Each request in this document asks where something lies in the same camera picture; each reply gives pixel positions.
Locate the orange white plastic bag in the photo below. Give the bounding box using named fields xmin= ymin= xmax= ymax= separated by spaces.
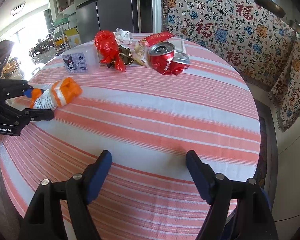
xmin=30 ymin=77 xmax=83 ymax=111

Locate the clear plastic cartoon box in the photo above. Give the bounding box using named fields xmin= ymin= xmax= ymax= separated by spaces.
xmin=61 ymin=44 xmax=100 ymax=74

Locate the red plastic bag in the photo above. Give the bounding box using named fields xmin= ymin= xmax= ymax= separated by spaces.
xmin=94 ymin=30 xmax=126 ymax=72

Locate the white floral tissue pack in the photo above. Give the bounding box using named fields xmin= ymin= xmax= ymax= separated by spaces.
xmin=114 ymin=28 xmax=134 ymax=45

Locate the long red snack wrapper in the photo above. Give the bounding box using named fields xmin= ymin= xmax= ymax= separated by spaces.
xmin=138 ymin=31 xmax=174 ymax=47

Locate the metal storage rack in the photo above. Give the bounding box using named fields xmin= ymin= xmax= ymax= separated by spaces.
xmin=50 ymin=13 xmax=79 ymax=55

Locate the pink striped tablecloth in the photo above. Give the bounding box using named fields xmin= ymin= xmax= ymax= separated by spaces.
xmin=0 ymin=42 xmax=260 ymax=239

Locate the dark gold crumpled wrapper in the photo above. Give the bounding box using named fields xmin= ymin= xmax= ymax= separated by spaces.
xmin=118 ymin=45 xmax=134 ymax=66

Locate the grey refrigerator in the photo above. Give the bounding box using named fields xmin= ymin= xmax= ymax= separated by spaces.
xmin=74 ymin=0 xmax=139 ymax=43

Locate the beige snack wrapper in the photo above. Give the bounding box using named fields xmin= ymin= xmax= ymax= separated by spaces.
xmin=132 ymin=42 xmax=149 ymax=67

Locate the crushed red soda can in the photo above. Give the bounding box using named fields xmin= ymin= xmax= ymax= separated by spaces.
xmin=148 ymin=42 xmax=191 ymax=75

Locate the white red paper packet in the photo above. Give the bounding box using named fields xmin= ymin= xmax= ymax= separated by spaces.
xmin=168 ymin=39 xmax=186 ymax=54

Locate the patterned fu character blanket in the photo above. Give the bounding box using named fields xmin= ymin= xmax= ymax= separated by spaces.
xmin=162 ymin=0 xmax=295 ymax=91

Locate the steel pot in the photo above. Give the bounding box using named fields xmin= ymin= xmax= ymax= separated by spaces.
xmin=288 ymin=20 xmax=300 ymax=35

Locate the black frying pan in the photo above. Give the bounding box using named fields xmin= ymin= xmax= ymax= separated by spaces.
xmin=254 ymin=0 xmax=286 ymax=18

